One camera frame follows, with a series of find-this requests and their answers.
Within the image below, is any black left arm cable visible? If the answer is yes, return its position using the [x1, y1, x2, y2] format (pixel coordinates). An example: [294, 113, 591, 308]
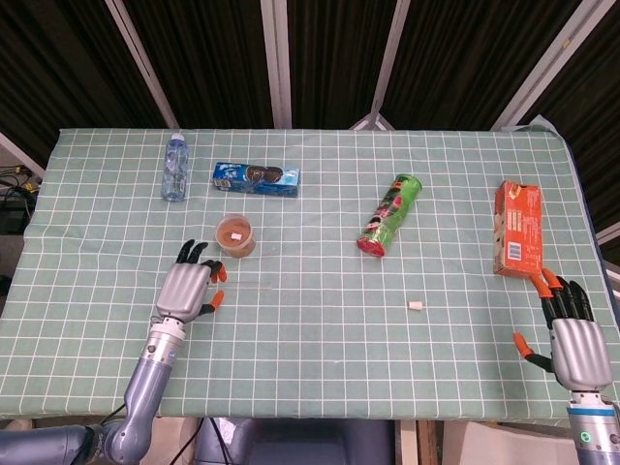
[96, 401, 133, 427]

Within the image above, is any green white checkered tablecloth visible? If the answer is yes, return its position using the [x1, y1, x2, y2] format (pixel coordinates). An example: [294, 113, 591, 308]
[0, 127, 620, 420]

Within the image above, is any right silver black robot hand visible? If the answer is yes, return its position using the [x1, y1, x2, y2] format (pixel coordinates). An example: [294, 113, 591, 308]
[512, 267, 614, 392]

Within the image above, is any green chips can red lid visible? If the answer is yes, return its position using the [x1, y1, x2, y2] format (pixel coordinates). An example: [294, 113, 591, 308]
[356, 173, 423, 259]

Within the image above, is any black equipment box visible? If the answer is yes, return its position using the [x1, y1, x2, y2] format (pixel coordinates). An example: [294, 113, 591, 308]
[0, 186, 40, 236]

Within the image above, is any dark pleated curtain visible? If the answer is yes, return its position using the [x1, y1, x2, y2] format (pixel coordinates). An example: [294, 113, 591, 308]
[0, 0, 620, 233]

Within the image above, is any clear plastic water bottle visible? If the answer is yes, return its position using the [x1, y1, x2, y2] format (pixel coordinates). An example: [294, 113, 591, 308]
[160, 134, 190, 203]

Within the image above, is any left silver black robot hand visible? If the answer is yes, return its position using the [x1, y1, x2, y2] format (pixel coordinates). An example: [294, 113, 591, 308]
[155, 238, 229, 326]

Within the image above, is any brown wooden table leg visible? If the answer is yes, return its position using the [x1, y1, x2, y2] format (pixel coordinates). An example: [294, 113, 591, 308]
[417, 419, 440, 465]

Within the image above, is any grey robot torso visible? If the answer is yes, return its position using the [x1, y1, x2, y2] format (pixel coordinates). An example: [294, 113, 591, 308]
[193, 417, 396, 465]

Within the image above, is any white frame post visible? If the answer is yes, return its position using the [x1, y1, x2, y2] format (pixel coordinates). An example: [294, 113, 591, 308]
[491, 0, 609, 131]
[349, 0, 413, 131]
[260, 0, 295, 130]
[106, 0, 180, 130]

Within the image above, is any orange carton box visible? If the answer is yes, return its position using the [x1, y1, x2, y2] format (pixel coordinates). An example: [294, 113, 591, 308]
[492, 180, 544, 281]

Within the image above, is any clear jar with brown snacks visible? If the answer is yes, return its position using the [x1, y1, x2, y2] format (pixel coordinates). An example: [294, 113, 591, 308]
[215, 213, 257, 260]

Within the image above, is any blue cookie box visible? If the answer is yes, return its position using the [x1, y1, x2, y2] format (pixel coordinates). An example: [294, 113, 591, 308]
[210, 162, 302, 199]

